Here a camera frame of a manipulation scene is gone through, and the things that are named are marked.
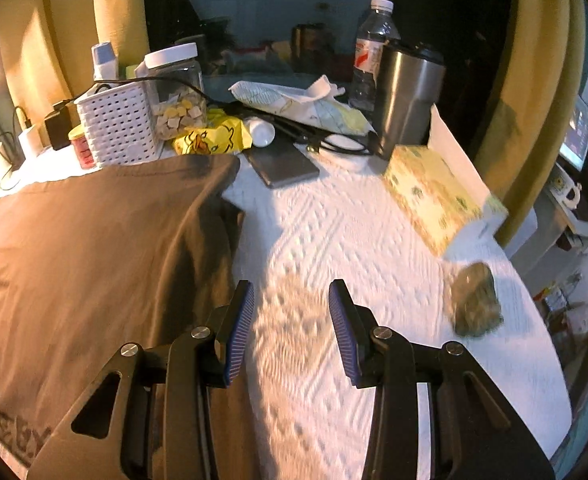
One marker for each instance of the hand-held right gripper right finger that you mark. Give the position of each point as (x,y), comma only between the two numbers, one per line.
(341,335)

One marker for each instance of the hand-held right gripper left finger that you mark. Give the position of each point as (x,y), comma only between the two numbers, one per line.
(239,335)

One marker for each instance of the brown printed t-shirt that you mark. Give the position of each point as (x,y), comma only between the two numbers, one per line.
(99,260)

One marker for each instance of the white textured table cover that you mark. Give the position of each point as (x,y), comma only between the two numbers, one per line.
(349,240)

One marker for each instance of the grey-green rock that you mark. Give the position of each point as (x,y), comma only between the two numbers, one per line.
(478,300)

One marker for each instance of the yellow tissue box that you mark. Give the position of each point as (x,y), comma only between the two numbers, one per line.
(433,195)

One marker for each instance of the grey smartphone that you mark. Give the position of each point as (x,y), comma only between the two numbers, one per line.
(284,165)

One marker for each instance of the black eyeglasses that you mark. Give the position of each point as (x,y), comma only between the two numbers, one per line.
(319,140)

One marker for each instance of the yellow snack bag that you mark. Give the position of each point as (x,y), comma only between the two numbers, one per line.
(209,137)

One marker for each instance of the small white bottle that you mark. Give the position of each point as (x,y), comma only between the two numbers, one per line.
(261,132)

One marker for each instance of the grey side shelf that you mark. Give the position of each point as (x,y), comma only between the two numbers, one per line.
(538,240)

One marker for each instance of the clear jar with white lid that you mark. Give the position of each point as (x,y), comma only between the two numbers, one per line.
(179,105)

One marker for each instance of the steel tumbler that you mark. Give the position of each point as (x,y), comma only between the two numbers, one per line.
(406,105)

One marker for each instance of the printed wipes pack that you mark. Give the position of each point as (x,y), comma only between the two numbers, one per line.
(284,100)

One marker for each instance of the red candle jar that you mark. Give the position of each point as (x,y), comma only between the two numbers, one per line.
(81,152)

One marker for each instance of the white perforated plastic basket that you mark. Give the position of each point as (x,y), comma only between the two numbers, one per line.
(119,125)

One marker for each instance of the white mug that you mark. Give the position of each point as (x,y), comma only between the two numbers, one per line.
(566,191)

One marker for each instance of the black charger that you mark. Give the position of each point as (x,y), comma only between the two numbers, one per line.
(60,127)

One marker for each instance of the white charger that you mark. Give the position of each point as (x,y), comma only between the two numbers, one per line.
(30,140)

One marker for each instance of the clear water bottle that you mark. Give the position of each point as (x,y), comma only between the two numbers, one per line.
(371,50)

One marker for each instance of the pale plastic bottle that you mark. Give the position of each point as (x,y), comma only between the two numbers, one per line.
(105,60)

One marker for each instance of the computer monitor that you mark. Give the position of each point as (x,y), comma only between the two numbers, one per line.
(576,135)

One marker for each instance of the yellow curtain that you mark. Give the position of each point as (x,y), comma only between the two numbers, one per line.
(119,10)
(538,60)

